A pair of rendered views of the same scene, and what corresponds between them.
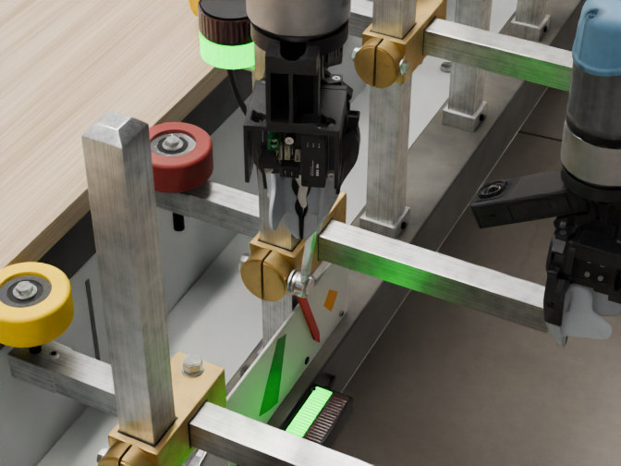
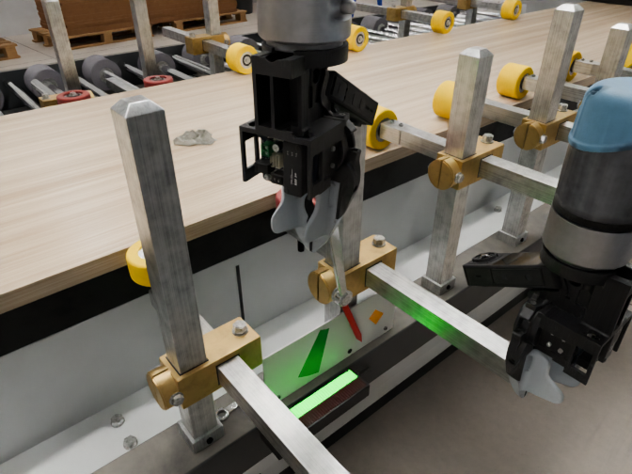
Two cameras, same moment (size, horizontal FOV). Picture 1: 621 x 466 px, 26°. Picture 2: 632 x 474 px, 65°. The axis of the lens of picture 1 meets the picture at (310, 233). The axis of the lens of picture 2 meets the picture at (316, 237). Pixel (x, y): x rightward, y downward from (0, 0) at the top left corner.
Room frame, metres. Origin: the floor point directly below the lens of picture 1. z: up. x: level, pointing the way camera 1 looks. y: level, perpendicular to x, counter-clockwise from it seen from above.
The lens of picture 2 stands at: (0.46, -0.17, 1.29)
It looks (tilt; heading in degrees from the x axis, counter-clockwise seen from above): 33 degrees down; 23
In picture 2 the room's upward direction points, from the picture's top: straight up
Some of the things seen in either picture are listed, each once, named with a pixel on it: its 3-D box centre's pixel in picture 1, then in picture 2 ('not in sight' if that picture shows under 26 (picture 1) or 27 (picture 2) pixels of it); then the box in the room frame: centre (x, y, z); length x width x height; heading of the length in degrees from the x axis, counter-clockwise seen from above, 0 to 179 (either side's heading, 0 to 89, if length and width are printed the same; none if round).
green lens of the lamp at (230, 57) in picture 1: (233, 40); not in sight; (1.03, 0.07, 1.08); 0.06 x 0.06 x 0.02
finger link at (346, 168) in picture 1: (329, 144); (334, 175); (0.86, -0.02, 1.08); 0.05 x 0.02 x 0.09; 83
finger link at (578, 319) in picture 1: (580, 323); (537, 383); (0.90, -0.25, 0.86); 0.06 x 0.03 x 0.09; 63
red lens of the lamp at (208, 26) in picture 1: (232, 15); not in sight; (1.03, 0.07, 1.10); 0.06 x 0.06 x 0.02
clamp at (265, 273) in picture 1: (292, 240); (351, 269); (1.03, 0.02, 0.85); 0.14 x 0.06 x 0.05; 153
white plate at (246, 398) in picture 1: (293, 351); (336, 341); (0.97, 0.02, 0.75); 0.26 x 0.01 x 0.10; 153
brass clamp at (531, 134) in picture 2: not in sight; (545, 128); (1.48, -0.21, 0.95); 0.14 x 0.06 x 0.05; 153
